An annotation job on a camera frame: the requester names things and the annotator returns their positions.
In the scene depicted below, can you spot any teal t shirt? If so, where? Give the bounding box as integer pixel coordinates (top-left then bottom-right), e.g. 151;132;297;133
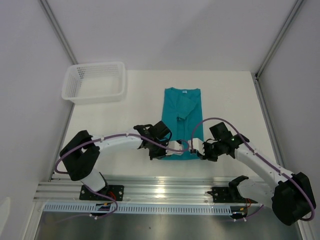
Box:
161;86;206;161

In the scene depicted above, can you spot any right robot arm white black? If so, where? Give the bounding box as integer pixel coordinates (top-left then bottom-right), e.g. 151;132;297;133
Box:
190;121;317;226

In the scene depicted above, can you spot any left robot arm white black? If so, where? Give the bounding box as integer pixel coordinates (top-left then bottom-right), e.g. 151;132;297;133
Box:
59;121;172;200

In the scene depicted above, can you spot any white perforated plastic basket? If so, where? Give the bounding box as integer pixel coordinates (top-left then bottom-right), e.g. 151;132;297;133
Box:
61;61;128;105

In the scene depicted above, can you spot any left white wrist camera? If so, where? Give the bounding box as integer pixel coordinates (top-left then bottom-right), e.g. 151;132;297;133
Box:
165;141;186;157

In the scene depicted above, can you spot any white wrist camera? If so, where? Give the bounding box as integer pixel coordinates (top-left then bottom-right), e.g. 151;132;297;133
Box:
165;141;186;157
188;138;205;157

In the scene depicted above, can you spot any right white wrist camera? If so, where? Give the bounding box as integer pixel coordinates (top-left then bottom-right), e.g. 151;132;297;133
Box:
188;138;205;157

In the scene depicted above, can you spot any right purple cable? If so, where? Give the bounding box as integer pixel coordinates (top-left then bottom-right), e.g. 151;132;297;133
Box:
189;117;316;222

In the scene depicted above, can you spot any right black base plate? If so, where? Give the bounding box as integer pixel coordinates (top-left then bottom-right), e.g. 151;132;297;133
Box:
206;186;257;204

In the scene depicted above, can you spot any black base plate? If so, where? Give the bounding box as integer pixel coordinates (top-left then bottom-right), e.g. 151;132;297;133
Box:
79;185;125;202
206;186;257;204

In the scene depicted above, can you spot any right aluminium side rail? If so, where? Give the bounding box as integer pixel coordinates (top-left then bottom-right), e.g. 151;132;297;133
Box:
251;73;285;168

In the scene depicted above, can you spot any aluminium side rail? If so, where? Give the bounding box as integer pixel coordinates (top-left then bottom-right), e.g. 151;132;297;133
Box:
48;160;58;182
251;73;285;168

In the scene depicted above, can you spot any aluminium mounting rail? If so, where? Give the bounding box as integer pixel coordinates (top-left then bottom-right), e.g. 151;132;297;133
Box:
33;176;306;207

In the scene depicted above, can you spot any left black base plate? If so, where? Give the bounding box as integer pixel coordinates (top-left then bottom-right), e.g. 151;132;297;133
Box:
79;185;125;202

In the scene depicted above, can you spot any left aluminium side rail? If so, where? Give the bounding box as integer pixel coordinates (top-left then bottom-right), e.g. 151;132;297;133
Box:
48;160;58;182

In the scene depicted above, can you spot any white slotted cable duct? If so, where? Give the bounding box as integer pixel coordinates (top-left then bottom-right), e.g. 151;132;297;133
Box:
43;202;232;216

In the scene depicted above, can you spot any right aluminium frame post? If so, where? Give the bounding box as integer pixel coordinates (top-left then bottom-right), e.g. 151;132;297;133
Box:
254;0;307;80

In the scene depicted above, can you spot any aluminium frame post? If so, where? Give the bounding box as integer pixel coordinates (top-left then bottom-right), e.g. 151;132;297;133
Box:
37;0;79;65
254;0;307;80

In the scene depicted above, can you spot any left aluminium frame post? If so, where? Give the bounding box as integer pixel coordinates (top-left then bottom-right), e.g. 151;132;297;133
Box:
37;0;79;65

